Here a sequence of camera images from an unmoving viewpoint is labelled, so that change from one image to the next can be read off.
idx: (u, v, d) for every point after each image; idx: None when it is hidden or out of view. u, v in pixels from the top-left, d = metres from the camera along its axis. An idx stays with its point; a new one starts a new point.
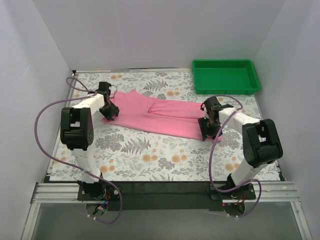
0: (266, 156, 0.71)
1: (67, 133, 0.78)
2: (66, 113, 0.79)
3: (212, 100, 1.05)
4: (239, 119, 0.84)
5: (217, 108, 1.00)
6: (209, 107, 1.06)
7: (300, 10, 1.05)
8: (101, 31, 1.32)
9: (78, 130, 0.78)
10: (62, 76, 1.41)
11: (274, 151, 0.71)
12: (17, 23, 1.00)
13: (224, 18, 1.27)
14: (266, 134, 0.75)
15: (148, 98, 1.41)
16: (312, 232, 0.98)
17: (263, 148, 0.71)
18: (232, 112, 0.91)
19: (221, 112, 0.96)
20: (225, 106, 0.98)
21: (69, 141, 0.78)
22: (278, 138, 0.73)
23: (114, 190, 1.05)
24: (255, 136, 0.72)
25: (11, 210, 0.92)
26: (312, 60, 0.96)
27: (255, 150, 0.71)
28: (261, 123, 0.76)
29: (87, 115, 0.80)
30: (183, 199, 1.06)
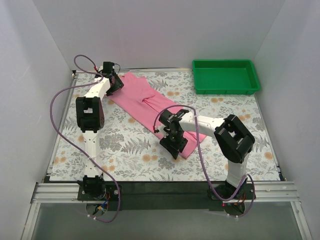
0: (244, 149, 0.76)
1: (83, 119, 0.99)
2: (80, 103, 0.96)
3: (165, 114, 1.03)
4: (205, 124, 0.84)
5: (175, 117, 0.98)
6: (166, 121, 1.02)
7: (300, 9, 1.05)
8: (101, 31, 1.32)
9: (91, 118, 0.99)
10: (62, 76, 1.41)
11: (247, 141, 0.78)
12: (17, 24, 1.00)
13: (224, 17, 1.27)
14: (235, 129, 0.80)
15: (150, 89, 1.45)
16: (312, 232, 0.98)
17: (239, 144, 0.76)
18: (193, 118, 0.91)
19: (182, 122, 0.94)
20: (181, 113, 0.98)
21: (84, 125, 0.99)
22: (246, 129, 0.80)
23: (114, 190, 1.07)
24: (228, 137, 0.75)
25: (11, 210, 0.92)
26: (312, 60, 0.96)
27: (235, 149, 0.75)
28: (227, 120, 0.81)
29: (97, 105, 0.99)
30: (183, 199, 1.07)
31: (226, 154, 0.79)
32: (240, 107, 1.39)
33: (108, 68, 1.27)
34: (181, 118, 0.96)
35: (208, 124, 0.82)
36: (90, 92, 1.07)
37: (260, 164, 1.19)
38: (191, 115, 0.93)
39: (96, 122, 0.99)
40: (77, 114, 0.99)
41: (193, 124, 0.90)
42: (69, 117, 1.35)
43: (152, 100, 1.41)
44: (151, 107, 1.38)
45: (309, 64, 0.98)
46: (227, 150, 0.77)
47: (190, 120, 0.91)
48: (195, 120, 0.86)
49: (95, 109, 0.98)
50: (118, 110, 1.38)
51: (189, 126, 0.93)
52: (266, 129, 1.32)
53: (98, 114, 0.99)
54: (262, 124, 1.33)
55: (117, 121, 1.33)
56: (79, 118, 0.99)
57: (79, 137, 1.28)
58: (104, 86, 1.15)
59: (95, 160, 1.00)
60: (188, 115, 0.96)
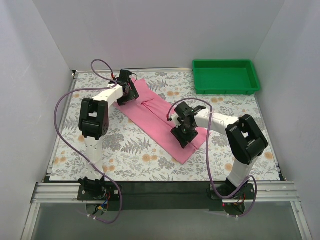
0: (253, 151, 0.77)
1: (85, 122, 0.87)
2: (85, 103, 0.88)
3: (181, 106, 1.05)
4: (218, 121, 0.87)
5: (192, 112, 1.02)
6: (181, 113, 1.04)
7: (300, 10, 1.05)
8: (101, 31, 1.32)
9: (94, 122, 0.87)
10: (62, 76, 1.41)
11: (259, 143, 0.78)
12: (17, 24, 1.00)
13: (224, 17, 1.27)
14: (248, 129, 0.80)
15: (150, 91, 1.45)
16: (312, 232, 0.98)
17: (250, 145, 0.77)
18: (207, 114, 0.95)
19: (197, 118, 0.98)
20: (198, 109, 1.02)
21: (85, 129, 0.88)
22: (259, 131, 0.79)
23: (114, 190, 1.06)
24: (240, 136, 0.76)
25: (11, 210, 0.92)
26: (313, 60, 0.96)
27: (244, 149, 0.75)
28: (241, 120, 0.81)
29: (103, 110, 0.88)
30: (183, 200, 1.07)
31: (235, 153, 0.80)
32: (240, 107, 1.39)
33: (125, 76, 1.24)
34: (196, 114, 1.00)
35: (221, 121, 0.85)
36: (99, 95, 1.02)
37: (259, 164, 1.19)
38: (208, 111, 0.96)
39: (98, 128, 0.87)
40: (80, 115, 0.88)
41: (207, 120, 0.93)
42: (69, 117, 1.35)
43: (150, 102, 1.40)
44: (148, 110, 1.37)
45: (309, 64, 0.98)
46: (237, 149, 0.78)
47: (205, 116, 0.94)
48: (210, 116, 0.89)
49: (101, 113, 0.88)
50: (118, 110, 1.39)
51: (203, 122, 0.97)
52: (266, 129, 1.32)
53: (102, 119, 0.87)
54: (262, 124, 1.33)
55: (117, 121, 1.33)
56: (81, 120, 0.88)
57: (79, 137, 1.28)
58: (116, 93, 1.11)
59: (96, 166, 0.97)
60: (204, 111, 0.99)
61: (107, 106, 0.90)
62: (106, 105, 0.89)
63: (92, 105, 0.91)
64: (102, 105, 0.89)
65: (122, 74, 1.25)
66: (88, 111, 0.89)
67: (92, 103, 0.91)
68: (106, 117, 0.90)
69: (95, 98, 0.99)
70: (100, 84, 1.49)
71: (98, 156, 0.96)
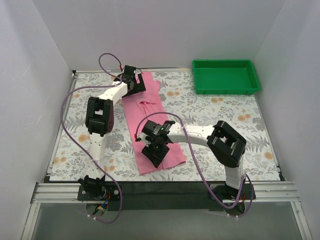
0: (238, 154, 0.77)
1: (91, 120, 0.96)
2: (91, 103, 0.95)
3: (149, 125, 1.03)
4: (195, 134, 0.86)
5: (162, 130, 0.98)
6: (151, 132, 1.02)
7: (301, 9, 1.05)
8: (101, 31, 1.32)
9: (100, 120, 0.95)
10: (62, 76, 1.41)
11: (240, 144, 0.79)
12: (17, 24, 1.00)
13: (225, 17, 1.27)
14: (226, 134, 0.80)
15: (157, 95, 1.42)
16: (312, 232, 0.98)
17: (233, 149, 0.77)
18: (181, 129, 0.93)
19: (171, 134, 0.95)
20: (167, 126, 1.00)
21: (92, 125, 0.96)
22: (236, 132, 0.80)
23: (114, 191, 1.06)
24: (222, 145, 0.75)
25: (11, 210, 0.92)
26: (312, 60, 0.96)
27: (230, 156, 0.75)
28: (216, 127, 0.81)
29: (108, 108, 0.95)
30: (183, 199, 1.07)
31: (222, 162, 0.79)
32: (240, 107, 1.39)
33: (128, 72, 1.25)
34: (168, 131, 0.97)
35: (199, 134, 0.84)
36: (104, 93, 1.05)
37: (259, 164, 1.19)
38: (179, 126, 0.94)
39: (104, 125, 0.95)
40: (86, 113, 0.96)
41: (182, 135, 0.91)
42: (69, 117, 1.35)
43: (150, 104, 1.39)
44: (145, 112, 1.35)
45: (309, 64, 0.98)
46: (223, 157, 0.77)
47: (179, 132, 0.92)
48: (185, 131, 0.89)
49: (105, 112, 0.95)
50: (118, 110, 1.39)
51: (179, 138, 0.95)
52: (266, 129, 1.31)
53: (107, 117, 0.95)
54: (262, 124, 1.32)
55: (117, 121, 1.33)
56: (88, 118, 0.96)
57: (79, 137, 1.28)
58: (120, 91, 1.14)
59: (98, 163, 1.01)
60: (176, 126, 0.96)
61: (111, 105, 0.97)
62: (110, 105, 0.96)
63: (98, 104, 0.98)
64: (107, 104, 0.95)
65: (126, 70, 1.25)
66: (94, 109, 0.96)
67: (98, 102, 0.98)
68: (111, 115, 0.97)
69: (101, 96, 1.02)
70: (100, 84, 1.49)
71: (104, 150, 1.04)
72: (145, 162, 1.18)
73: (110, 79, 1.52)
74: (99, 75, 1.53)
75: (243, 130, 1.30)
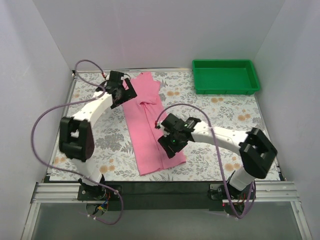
0: (268, 165, 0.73)
1: (64, 145, 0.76)
2: (63, 124, 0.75)
3: (170, 118, 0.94)
4: (225, 138, 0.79)
5: (186, 128, 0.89)
6: (172, 127, 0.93)
7: (301, 9, 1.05)
8: (101, 31, 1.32)
9: (75, 146, 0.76)
10: (62, 76, 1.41)
11: (271, 155, 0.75)
12: (17, 24, 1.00)
13: (225, 17, 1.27)
14: (258, 142, 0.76)
15: (157, 95, 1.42)
16: (312, 232, 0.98)
17: (264, 159, 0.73)
18: (208, 130, 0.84)
19: (195, 133, 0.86)
20: (192, 123, 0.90)
21: (67, 152, 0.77)
22: (269, 142, 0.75)
23: (114, 191, 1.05)
24: (254, 154, 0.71)
25: (11, 210, 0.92)
26: (313, 60, 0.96)
27: (260, 167, 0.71)
28: (249, 134, 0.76)
29: (85, 132, 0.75)
30: (184, 199, 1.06)
31: (249, 171, 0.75)
32: (240, 107, 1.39)
33: (115, 78, 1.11)
34: (193, 129, 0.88)
35: (229, 138, 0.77)
36: (81, 110, 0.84)
37: None
38: (205, 126, 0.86)
39: (81, 151, 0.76)
40: (59, 138, 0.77)
41: (209, 137, 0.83)
42: None
43: (150, 104, 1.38)
44: (144, 113, 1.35)
45: (310, 64, 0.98)
46: (252, 167, 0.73)
47: (206, 132, 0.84)
48: (213, 133, 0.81)
49: (82, 136, 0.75)
50: (118, 109, 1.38)
51: (203, 138, 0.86)
52: (266, 129, 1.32)
53: (84, 142, 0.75)
54: (262, 124, 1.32)
55: (117, 121, 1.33)
56: (60, 143, 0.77)
57: None
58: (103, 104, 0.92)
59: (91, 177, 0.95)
60: (202, 125, 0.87)
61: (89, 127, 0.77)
62: (87, 127, 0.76)
63: (74, 125, 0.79)
64: (83, 126, 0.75)
65: (112, 76, 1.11)
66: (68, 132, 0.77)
67: (73, 122, 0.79)
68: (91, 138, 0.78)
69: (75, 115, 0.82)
70: (100, 84, 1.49)
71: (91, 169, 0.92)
72: (146, 162, 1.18)
73: None
74: (99, 75, 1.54)
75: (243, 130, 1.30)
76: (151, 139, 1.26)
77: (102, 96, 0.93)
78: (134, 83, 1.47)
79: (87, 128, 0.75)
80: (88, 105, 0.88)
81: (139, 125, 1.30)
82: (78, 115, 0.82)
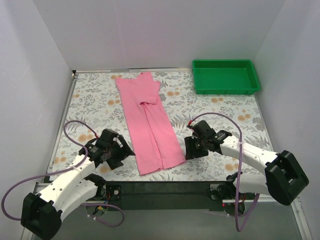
0: (295, 192, 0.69)
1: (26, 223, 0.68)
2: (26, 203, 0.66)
3: (202, 126, 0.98)
4: (253, 156, 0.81)
5: (215, 139, 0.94)
6: (202, 134, 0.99)
7: (301, 9, 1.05)
8: (101, 31, 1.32)
9: (37, 227, 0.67)
10: (62, 77, 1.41)
11: (300, 183, 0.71)
12: (17, 24, 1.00)
13: (225, 17, 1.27)
14: (287, 167, 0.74)
15: (156, 95, 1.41)
16: (312, 232, 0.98)
17: (291, 184, 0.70)
18: (237, 144, 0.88)
19: (224, 146, 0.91)
20: (223, 134, 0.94)
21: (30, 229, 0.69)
22: (300, 169, 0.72)
23: (114, 191, 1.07)
24: (281, 177, 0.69)
25: (11, 211, 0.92)
26: (313, 61, 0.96)
27: (285, 191, 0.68)
28: (280, 156, 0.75)
29: (47, 218, 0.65)
30: (183, 199, 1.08)
31: (274, 194, 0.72)
32: (240, 107, 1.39)
33: (106, 138, 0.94)
34: (222, 141, 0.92)
35: (257, 156, 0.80)
36: (51, 186, 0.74)
37: None
38: (235, 140, 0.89)
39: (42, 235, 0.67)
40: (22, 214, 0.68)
41: (236, 151, 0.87)
42: (70, 117, 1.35)
43: (150, 104, 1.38)
44: (144, 113, 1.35)
45: (310, 64, 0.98)
46: (276, 189, 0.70)
47: (234, 146, 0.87)
48: (241, 148, 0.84)
49: (44, 221, 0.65)
50: (118, 110, 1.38)
51: (230, 152, 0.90)
52: (266, 129, 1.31)
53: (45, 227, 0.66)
54: (262, 124, 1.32)
55: (117, 121, 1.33)
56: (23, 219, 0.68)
57: (79, 137, 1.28)
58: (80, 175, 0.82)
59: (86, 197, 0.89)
60: (231, 139, 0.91)
61: (55, 210, 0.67)
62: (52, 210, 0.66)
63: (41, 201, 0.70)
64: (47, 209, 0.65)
65: (103, 136, 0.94)
66: (33, 209, 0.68)
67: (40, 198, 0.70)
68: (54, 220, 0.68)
69: (44, 191, 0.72)
70: (100, 84, 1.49)
71: (78, 201, 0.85)
72: (146, 162, 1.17)
73: (110, 79, 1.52)
74: (99, 75, 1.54)
75: (243, 130, 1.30)
76: (152, 139, 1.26)
77: (81, 164, 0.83)
78: (133, 83, 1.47)
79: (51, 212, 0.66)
80: (61, 177, 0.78)
81: (139, 125, 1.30)
82: (46, 191, 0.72)
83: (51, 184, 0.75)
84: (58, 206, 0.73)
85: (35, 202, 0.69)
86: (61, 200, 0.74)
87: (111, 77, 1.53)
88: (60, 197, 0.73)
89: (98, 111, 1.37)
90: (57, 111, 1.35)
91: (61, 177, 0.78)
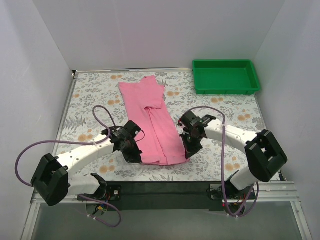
0: (274, 169, 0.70)
1: (37, 183, 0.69)
2: (43, 161, 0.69)
3: (188, 116, 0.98)
4: (234, 136, 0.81)
5: (200, 123, 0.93)
6: (188, 123, 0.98)
7: (301, 9, 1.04)
8: (101, 31, 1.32)
9: (45, 188, 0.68)
10: (61, 77, 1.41)
11: (279, 161, 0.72)
12: (18, 24, 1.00)
13: (224, 17, 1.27)
14: (267, 145, 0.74)
15: (161, 100, 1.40)
16: (312, 233, 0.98)
17: (270, 162, 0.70)
18: (220, 127, 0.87)
19: (208, 129, 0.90)
20: (206, 118, 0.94)
21: (38, 189, 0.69)
22: (279, 147, 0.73)
23: (114, 191, 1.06)
24: (260, 154, 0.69)
25: (10, 211, 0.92)
26: (313, 61, 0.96)
27: (264, 168, 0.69)
28: (259, 135, 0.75)
29: (57, 180, 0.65)
30: (183, 199, 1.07)
31: (254, 172, 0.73)
32: (240, 107, 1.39)
33: (129, 128, 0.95)
34: (206, 125, 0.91)
35: (238, 136, 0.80)
36: (68, 153, 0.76)
37: None
38: (219, 123, 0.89)
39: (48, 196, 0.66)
40: (35, 172, 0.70)
41: (220, 133, 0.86)
42: (69, 117, 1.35)
43: (154, 110, 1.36)
44: (149, 118, 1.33)
45: (310, 64, 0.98)
46: (256, 167, 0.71)
47: (218, 129, 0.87)
48: (223, 130, 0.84)
49: (54, 182, 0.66)
50: (118, 110, 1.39)
51: (215, 135, 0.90)
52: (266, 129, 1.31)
53: (53, 189, 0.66)
54: (262, 124, 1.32)
55: (117, 122, 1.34)
56: (34, 179, 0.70)
57: (79, 137, 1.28)
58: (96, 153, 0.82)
59: (86, 190, 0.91)
60: (215, 122, 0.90)
61: (67, 175, 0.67)
62: (63, 178, 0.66)
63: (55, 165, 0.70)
64: (59, 173, 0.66)
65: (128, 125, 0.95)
66: (47, 170, 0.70)
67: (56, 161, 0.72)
68: (63, 189, 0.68)
69: (62, 156, 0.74)
70: (100, 84, 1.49)
71: (80, 189, 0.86)
72: (147, 153, 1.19)
73: (110, 79, 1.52)
74: (99, 75, 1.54)
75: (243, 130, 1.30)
76: (157, 143, 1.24)
77: (101, 142, 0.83)
78: (137, 86, 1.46)
79: (61, 180, 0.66)
80: (80, 148, 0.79)
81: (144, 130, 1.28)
82: (64, 156, 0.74)
83: (70, 152, 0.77)
84: (70, 174, 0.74)
85: (51, 164, 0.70)
86: (75, 169, 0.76)
87: (111, 77, 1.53)
88: (75, 166, 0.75)
89: (98, 111, 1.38)
90: (57, 111, 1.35)
91: (80, 148, 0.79)
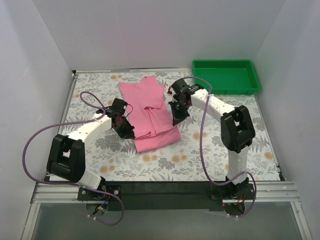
0: (241, 141, 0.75)
1: (54, 166, 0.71)
2: (56, 143, 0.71)
3: (179, 83, 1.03)
4: (215, 107, 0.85)
5: (188, 91, 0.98)
6: (178, 90, 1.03)
7: (301, 9, 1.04)
8: (101, 31, 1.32)
9: (64, 167, 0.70)
10: (61, 76, 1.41)
11: (248, 135, 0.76)
12: (18, 24, 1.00)
13: (224, 17, 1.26)
14: (241, 120, 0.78)
15: (161, 100, 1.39)
16: (312, 233, 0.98)
17: (240, 134, 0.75)
18: (205, 96, 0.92)
19: (194, 97, 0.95)
20: (195, 86, 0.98)
21: (56, 171, 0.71)
22: (251, 122, 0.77)
23: (114, 190, 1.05)
24: (231, 125, 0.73)
25: (10, 211, 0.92)
26: (313, 60, 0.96)
27: (233, 138, 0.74)
28: (236, 109, 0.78)
29: (77, 153, 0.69)
30: (183, 199, 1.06)
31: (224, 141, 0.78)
32: None
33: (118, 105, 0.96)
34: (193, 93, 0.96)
35: (218, 107, 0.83)
36: (76, 131, 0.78)
37: (259, 164, 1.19)
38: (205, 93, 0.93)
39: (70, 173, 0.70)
40: (50, 156, 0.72)
41: (203, 102, 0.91)
42: (69, 117, 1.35)
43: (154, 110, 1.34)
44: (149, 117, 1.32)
45: (310, 63, 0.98)
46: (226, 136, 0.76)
47: (202, 98, 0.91)
48: (207, 99, 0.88)
49: (74, 157, 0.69)
50: None
51: (199, 103, 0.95)
52: (266, 129, 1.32)
53: (74, 163, 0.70)
54: (262, 124, 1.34)
55: None
56: (50, 162, 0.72)
57: None
58: (100, 127, 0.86)
59: (91, 182, 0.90)
60: (202, 92, 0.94)
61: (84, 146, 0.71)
62: (80, 149, 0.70)
63: (68, 142, 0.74)
64: (76, 147, 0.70)
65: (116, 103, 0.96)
66: (61, 150, 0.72)
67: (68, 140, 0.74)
68: (82, 162, 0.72)
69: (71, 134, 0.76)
70: (100, 84, 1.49)
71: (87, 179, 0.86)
72: (139, 130, 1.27)
73: (110, 79, 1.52)
74: (99, 75, 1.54)
75: None
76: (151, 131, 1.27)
77: (102, 118, 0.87)
78: (138, 86, 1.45)
79: (80, 151, 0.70)
80: (85, 125, 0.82)
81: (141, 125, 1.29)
82: (73, 134, 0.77)
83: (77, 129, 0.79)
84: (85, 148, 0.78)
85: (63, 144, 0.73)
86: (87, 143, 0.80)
87: (111, 77, 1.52)
88: (87, 140, 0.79)
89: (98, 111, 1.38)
90: (57, 110, 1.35)
91: (85, 126, 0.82)
